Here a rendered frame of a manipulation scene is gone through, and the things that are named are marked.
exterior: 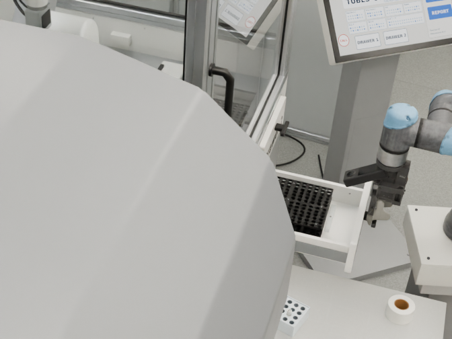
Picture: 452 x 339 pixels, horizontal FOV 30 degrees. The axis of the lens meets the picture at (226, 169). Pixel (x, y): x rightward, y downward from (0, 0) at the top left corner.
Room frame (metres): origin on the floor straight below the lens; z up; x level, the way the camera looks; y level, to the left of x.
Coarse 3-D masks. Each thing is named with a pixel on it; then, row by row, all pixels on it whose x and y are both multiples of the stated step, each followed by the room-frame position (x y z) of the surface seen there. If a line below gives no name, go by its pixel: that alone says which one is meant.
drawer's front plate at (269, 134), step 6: (282, 96) 2.24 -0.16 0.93; (282, 102) 2.20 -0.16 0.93; (276, 108) 2.17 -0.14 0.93; (282, 108) 2.20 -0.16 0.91; (276, 114) 2.13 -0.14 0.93; (282, 114) 2.22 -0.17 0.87; (270, 120) 2.10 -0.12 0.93; (276, 120) 2.12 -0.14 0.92; (282, 120) 2.24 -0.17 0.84; (270, 126) 2.07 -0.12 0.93; (270, 132) 2.04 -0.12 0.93; (264, 138) 2.01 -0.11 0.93; (270, 138) 2.05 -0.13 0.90; (276, 138) 2.16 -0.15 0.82; (264, 144) 1.98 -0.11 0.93; (270, 144) 2.06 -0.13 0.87; (264, 150) 1.97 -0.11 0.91
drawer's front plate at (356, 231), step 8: (368, 184) 1.83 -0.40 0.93; (368, 192) 1.79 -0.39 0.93; (360, 208) 1.73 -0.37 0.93; (360, 216) 1.69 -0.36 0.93; (360, 224) 1.66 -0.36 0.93; (352, 232) 1.63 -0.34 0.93; (360, 232) 1.72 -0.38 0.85; (352, 240) 1.60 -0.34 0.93; (352, 248) 1.59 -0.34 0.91; (352, 256) 1.58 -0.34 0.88
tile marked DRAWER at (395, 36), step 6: (390, 30) 2.56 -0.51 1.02; (396, 30) 2.56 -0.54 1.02; (402, 30) 2.57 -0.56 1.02; (384, 36) 2.53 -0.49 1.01; (390, 36) 2.54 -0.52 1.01; (396, 36) 2.55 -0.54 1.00; (402, 36) 2.56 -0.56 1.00; (390, 42) 2.53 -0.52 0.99; (396, 42) 2.54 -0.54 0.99; (402, 42) 2.54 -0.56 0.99
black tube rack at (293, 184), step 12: (288, 180) 1.85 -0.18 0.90; (288, 192) 1.80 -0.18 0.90; (300, 192) 1.81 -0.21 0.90; (312, 192) 1.81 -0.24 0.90; (324, 192) 1.81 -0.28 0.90; (288, 204) 1.75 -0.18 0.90; (300, 204) 1.75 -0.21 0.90; (312, 204) 1.76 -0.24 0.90; (300, 216) 1.74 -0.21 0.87; (312, 216) 1.71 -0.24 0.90; (300, 228) 1.69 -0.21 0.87; (312, 228) 1.67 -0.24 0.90
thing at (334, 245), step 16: (288, 176) 1.89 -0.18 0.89; (304, 176) 1.88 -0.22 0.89; (336, 192) 1.86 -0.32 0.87; (352, 192) 1.85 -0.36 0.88; (336, 208) 1.83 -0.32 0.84; (352, 208) 1.83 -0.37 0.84; (336, 224) 1.76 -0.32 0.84; (352, 224) 1.76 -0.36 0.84; (304, 240) 1.63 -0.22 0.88; (320, 240) 1.62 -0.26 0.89; (336, 240) 1.69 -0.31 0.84; (320, 256) 1.62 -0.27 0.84; (336, 256) 1.61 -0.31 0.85
